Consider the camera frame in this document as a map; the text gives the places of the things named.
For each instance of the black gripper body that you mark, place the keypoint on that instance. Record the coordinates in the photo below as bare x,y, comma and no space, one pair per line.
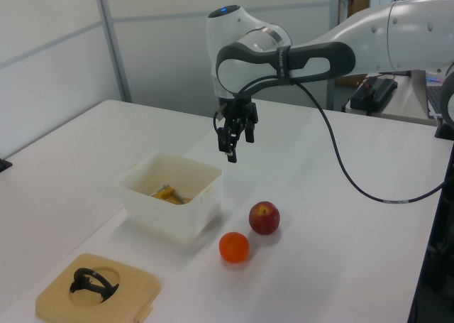
242,109

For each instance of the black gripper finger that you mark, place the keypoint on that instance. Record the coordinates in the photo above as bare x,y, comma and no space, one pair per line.
230,140
250,131

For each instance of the red apple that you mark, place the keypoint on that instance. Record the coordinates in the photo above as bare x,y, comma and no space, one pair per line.
264,218

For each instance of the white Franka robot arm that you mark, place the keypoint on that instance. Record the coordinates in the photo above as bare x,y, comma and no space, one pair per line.
369,35

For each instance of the white plastic container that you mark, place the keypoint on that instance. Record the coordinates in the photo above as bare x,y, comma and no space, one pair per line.
166,218

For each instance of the orange fruit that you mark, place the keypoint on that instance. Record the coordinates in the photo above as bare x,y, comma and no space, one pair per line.
234,247

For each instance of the beige container lid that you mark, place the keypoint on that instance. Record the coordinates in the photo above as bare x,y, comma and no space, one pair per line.
53,298

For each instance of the small yellow C-clamp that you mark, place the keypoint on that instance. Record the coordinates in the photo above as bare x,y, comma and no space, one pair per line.
188,199

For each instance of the large yellow C-clamp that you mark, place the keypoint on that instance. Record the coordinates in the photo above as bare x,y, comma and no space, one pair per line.
165,193

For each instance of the black electronic device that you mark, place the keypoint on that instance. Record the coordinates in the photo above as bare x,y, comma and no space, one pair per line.
376,92

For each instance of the laptop computer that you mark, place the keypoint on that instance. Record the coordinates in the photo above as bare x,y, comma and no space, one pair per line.
433,96

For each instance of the black table clamp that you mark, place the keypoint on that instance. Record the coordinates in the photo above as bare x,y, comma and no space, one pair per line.
4,164

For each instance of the black robot stand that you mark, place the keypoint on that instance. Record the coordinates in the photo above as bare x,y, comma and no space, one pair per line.
434,266

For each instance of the grey partition post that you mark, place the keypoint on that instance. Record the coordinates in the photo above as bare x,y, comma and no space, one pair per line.
333,35

